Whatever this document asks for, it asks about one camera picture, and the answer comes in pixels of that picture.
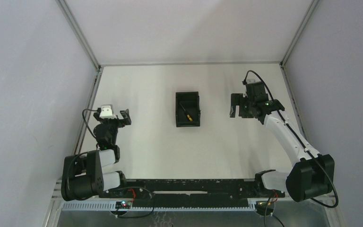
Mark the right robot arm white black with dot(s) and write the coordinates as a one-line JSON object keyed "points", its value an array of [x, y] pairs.
{"points": [[312, 173]]}

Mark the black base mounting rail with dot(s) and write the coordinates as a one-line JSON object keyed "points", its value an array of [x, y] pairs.
{"points": [[192, 192]]}

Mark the black yellow screwdriver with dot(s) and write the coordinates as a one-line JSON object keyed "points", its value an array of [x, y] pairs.
{"points": [[186, 113]]}

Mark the white slotted cable duct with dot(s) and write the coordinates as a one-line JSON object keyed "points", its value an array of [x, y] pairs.
{"points": [[114, 205]]}

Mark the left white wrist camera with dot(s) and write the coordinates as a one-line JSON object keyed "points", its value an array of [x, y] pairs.
{"points": [[107, 112]]}

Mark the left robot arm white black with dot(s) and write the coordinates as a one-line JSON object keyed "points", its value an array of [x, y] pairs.
{"points": [[83, 176]]}

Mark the black plastic bin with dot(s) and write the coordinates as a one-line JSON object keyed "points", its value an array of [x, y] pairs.
{"points": [[190, 101]]}

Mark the small electronics board with LEDs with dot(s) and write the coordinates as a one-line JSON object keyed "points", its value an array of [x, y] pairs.
{"points": [[123, 205]]}

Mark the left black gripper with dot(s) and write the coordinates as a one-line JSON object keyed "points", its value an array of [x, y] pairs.
{"points": [[122, 118]]}

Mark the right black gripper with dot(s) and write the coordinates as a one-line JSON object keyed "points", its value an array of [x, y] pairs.
{"points": [[240, 105]]}

